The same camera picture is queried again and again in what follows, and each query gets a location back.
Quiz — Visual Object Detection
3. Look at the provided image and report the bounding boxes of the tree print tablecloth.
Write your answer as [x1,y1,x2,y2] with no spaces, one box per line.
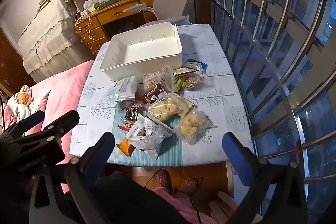
[70,24,256,167]

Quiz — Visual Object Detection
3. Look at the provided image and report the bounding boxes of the beige lace cover cloth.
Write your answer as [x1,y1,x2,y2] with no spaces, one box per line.
[18,0,87,83]

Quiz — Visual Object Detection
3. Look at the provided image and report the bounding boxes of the white plastic storage box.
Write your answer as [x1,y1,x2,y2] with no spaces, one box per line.
[100,21,183,81]

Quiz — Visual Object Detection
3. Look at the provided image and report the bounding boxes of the blue edged snack packet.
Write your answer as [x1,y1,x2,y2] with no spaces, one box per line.
[186,58,208,72]

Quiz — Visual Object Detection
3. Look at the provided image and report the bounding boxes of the clear nut packet red edge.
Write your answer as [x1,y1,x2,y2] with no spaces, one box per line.
[182,70,206,90]

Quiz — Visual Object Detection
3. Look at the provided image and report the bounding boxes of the person's dark trouser leg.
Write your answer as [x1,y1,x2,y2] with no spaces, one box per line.
[92,172,189,224]

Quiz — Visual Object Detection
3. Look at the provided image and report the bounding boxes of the wooden desk with drawers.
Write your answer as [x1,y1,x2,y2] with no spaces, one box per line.
[73,0,158,56]

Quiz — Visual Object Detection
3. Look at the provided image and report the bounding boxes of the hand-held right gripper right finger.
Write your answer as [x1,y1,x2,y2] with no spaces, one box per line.
[222,132,308,224]

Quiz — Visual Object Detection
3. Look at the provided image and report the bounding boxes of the green snack packet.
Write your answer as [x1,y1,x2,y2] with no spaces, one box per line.
[173,76,187,92]

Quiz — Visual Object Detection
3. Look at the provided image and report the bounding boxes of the pink blanket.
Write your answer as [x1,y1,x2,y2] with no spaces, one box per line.
[0,60,95,194]

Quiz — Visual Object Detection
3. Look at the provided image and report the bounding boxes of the metal window railing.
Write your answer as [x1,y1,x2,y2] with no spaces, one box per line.
[210,0,336,216]

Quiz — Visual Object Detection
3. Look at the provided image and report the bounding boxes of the brown wooden door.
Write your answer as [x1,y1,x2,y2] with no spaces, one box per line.
[0,27,34,93]

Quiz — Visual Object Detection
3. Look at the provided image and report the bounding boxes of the brown white snack packet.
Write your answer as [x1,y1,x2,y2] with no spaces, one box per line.
[173,68,200,77]

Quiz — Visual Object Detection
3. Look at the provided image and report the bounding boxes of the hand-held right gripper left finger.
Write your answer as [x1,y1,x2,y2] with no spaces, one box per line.
[28,132,115,224]

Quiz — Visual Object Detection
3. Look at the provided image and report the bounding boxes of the black candy packet red label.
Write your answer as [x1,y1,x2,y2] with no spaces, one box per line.
[118,106,146,132]

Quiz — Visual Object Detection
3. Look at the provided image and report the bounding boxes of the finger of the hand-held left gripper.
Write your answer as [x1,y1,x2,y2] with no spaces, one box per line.
[9,110,80,144]
[0,110,46,137]

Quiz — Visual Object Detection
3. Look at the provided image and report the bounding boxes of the clear packet of yellow puffs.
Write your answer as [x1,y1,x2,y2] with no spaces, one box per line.
[168,92,195,117]
[173,111,213,145]
[147,94,182,123]

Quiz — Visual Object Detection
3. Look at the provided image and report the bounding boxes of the pink fleece garment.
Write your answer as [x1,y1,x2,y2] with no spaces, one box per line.
[152,186,218,224]

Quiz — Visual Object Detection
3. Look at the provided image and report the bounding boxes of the white charging cable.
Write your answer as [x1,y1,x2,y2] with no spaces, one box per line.
[73,7,96,41]

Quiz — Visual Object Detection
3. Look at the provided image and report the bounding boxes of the clear brown cake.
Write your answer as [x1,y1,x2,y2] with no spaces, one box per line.
[142,66,175,94]

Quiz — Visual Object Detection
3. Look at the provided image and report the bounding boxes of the pale blue white snack packet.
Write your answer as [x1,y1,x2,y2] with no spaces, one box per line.
[104,76,139,104]

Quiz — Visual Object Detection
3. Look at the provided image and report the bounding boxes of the pink white plush toy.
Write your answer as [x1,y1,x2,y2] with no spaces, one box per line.
[5,84,50,125]

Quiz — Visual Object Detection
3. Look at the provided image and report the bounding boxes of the beige packet with orange end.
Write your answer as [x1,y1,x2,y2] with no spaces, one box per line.
[116,114,146,157]

